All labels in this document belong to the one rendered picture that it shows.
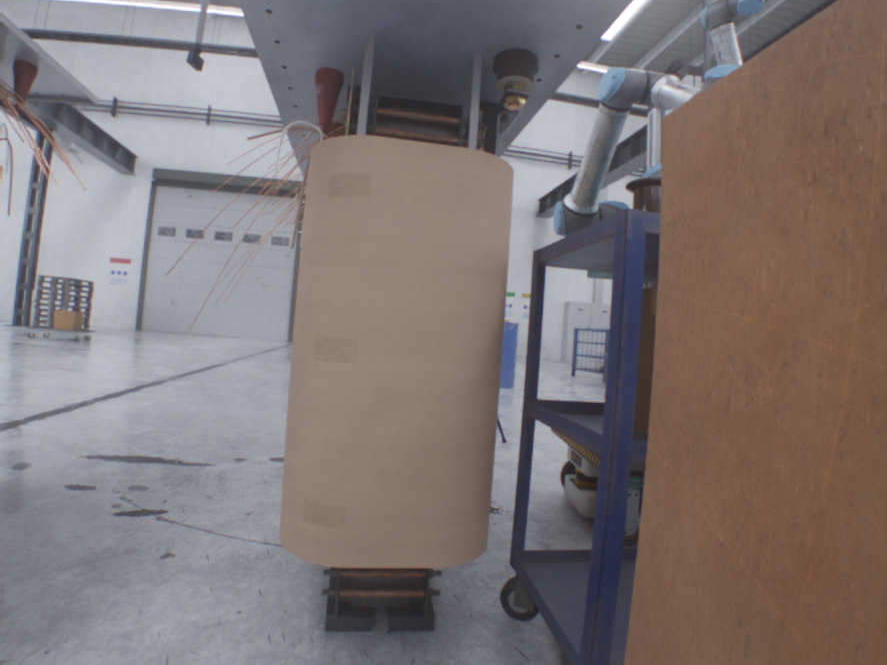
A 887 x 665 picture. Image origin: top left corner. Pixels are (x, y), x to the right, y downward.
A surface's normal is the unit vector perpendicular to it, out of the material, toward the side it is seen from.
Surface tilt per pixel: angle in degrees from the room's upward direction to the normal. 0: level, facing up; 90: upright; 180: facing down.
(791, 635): 90
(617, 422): 90
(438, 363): 90
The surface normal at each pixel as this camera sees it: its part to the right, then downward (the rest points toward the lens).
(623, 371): 0.11, -0.03
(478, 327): 0.55, 0.01
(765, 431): -0.99, -0.08
